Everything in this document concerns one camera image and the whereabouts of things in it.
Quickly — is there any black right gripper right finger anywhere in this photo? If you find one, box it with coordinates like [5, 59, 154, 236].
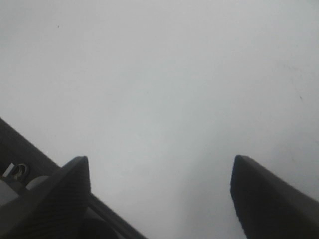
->
[230, 155, 319, 239]

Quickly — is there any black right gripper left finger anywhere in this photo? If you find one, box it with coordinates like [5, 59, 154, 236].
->
[0, 156, 91, 239]

